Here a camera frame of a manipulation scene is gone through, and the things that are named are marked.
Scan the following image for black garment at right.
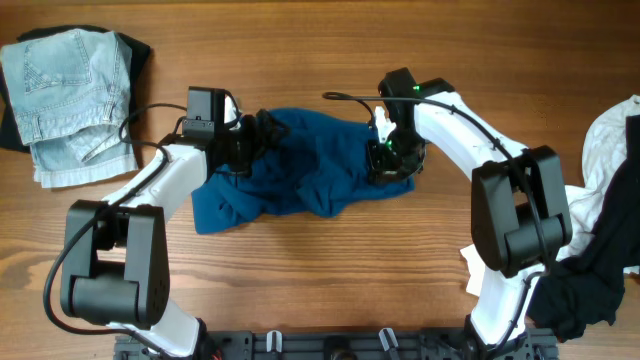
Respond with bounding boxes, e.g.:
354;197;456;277
527;115;639;342

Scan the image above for folded light blue jeans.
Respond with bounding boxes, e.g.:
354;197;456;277
1;29;137;188

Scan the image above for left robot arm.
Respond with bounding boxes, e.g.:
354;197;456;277
43;87;290;359

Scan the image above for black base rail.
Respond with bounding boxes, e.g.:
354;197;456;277
113;328;560;360

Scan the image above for blue polo shirt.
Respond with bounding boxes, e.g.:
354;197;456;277
192;108;415;235

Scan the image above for white t-shirt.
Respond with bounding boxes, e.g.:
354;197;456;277
459;94;640;299

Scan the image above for folded black garment under jeans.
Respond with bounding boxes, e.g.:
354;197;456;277
1;25;151;153

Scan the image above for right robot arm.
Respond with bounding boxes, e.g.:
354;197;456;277
367;68;572;359

